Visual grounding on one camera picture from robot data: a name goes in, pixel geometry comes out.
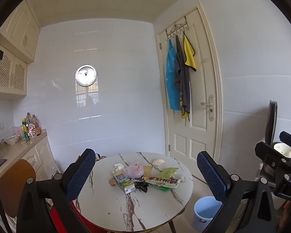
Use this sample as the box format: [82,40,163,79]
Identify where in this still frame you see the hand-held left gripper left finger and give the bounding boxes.
[16,148,96,233]

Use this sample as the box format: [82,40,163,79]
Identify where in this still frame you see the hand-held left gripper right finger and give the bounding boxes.
[197,150,277,233]

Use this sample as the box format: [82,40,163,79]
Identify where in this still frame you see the blue plastic bin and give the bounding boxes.
[193,196,224,232]

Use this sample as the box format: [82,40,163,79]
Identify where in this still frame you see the milk carton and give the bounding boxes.
[112,170,136,195]

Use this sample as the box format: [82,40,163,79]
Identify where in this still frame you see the green snack packet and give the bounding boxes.
[145,167,181,192]

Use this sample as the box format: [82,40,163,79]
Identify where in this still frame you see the pink plastic bag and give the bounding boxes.
[122,164,145,179]

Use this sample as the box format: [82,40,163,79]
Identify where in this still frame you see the black plastic wrapper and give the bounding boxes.
[134,180,149,193]

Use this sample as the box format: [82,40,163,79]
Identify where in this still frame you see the yellow wrapper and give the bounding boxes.
[143,165,153,181]

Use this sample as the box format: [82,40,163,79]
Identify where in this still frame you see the person's right hand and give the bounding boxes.
[282,200,291,227]

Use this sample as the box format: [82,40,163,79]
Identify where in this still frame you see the white door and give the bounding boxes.
[157,2,224,163]

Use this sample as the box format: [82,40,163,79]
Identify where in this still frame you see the red stool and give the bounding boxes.
[50,199,107,233]

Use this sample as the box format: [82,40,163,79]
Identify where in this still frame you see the round marble table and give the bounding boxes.
[74,152,194,232]

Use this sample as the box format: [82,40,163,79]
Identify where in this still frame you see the cream kitchen counter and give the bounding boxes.
[0,129,57,187]

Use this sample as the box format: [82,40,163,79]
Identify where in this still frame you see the brown sauce bottle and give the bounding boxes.
[31,114,41,137]

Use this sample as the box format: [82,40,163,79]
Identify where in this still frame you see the green yellow bottle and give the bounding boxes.
[21,118,30,139]

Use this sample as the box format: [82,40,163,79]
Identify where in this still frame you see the white bowl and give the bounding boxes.
[4,134,20,145]

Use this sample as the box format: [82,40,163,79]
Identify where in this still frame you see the clear plastic container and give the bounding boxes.
[11,125,24,136]

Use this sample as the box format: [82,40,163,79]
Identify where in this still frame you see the grey apron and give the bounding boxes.
[175,35,192,120]

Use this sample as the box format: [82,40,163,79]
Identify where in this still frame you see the blue apron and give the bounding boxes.
[165,39,182,111]

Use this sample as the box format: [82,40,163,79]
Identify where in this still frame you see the lattice door cabinet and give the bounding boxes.
[0,44,28,100]

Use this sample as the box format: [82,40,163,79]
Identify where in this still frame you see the yellow cloth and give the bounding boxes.
[184,35,197,72]

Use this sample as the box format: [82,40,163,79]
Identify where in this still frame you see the metal door hook rack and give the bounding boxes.
[165,16,188,42]

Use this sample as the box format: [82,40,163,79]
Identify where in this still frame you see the cream upper cabinet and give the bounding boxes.
[0,0,41,64]

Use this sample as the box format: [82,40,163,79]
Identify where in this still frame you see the door handle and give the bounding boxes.
[200,95,214,121]

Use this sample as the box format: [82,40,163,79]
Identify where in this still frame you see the round silver wall clock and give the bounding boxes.
[75,64,98,87]

